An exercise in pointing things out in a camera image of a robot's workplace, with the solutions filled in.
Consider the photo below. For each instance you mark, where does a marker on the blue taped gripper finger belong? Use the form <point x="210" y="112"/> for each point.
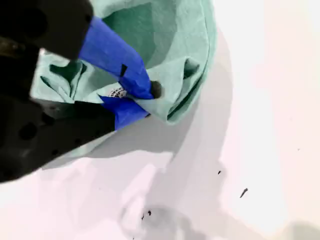
<point x="125" y="111"/>
<point x="112" y="50"/>

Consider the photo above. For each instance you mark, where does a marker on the pale green T-shirt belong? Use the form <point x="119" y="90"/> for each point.
<point x="175" y="37"/>

